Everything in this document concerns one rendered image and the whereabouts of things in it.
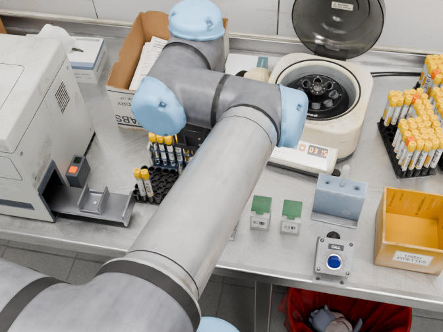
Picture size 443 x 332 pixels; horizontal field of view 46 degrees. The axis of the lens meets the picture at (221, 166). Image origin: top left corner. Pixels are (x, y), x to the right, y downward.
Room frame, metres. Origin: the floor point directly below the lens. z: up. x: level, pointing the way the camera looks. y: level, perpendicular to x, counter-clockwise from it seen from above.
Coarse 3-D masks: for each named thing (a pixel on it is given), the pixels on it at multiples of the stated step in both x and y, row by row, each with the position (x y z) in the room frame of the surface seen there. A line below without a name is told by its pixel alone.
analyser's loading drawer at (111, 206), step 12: (48, 192) 0.68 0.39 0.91; (60, 192) 0.68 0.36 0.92; (72, 192) 0.67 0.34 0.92; (84, 192) 0.65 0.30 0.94; (96, 192) 0.67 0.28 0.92; (108, 192) 0.66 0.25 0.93; (132, 192) 0.65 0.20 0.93; (48, 204) 0.65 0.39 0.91; (60, 204) 0.64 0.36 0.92; (72, 204) 0.64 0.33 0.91; (84, 204) 0.64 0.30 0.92; (96, 204) 0.64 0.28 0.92; (108, 204) 0.64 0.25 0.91; (120, 204) 0.63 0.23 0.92; (132, 204) 0.63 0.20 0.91; (96, 216) 0.61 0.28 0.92; (108, 216) 0.60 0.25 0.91; (120, 216) 0.60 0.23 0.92
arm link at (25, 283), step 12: (0, 264) 0.19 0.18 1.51; (12, 264) 0.20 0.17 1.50; (0, 276) 0.18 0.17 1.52; (12, 276) 0.18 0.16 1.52; (24, 276) 0.18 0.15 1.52; (36, 276) 0.18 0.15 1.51; (48, 276) 0.19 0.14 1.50; (0, 288) 0.16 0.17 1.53; (12, 288) 0.16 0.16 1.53; (24, 288) 0.17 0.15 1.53; (36, 288) 0.17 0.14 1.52; (0, 300) 0.15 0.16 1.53; (12, 300) 0.15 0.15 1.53; (24, 300) 0.15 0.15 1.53; (0, 312) 0.14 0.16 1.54; (12, 312) 0.14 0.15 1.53; (0, 324) 0.14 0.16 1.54
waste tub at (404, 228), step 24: (384, 192) 0.57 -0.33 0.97; (408, 192) 0.57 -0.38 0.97; (384, 216) 0.52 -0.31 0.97; (408, 216) 0.57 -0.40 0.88; (432, 216) 0.56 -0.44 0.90; (384, 240) 0.47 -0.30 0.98; (408, 240) 0.51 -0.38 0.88; (432, 240) 0.51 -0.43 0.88; (384, 264) 0.46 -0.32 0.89; (408, 264) 0.45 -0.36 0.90; (432, 264) 0.44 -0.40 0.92
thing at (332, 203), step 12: (324, 180) 0.61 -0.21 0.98; (336, 180) 0.61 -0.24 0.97; (348, 180) 0.61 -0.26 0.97; (324, 192) 0.59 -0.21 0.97; (336, 192) 0.58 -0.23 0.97; (348, 192) 0.58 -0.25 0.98; (360, 192) 0.58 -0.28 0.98; (324, 204) 0.59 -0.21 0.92; (336, 204) 0.58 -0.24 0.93; (348, 204) 0.57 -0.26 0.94; (360, 204) 0.57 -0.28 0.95; (312, 216) 0.58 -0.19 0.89; (324, 216) 0.58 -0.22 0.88; (336, 216) 0.58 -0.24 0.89; (348, 216) 0.57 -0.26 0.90
